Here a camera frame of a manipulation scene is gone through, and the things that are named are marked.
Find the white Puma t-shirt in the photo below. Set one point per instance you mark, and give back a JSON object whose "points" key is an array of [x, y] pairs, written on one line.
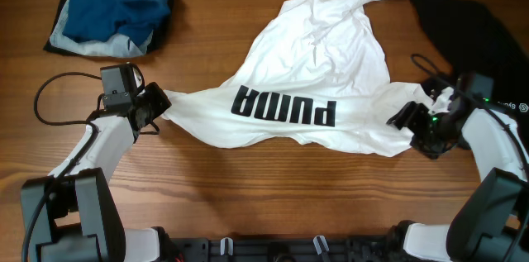
{"points": [[315, 74]]}

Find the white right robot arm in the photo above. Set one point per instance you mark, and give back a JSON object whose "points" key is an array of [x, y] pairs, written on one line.
{"points": [[493, 223]]}

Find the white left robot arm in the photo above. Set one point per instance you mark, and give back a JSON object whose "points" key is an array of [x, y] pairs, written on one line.
{"points": [[70, 215]]}

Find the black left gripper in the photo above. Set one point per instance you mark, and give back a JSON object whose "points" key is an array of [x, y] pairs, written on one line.
{"points": [[164, 103]]}

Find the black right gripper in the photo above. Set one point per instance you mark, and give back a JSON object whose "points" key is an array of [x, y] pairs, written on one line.
{"points": [[413, 116]]}

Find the black folded garment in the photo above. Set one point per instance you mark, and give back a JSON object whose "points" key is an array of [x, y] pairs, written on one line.
{"points": [[161, 32]]}

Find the black garment with logo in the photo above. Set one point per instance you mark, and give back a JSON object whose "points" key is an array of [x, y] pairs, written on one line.
{"points": [[471, 39]]}

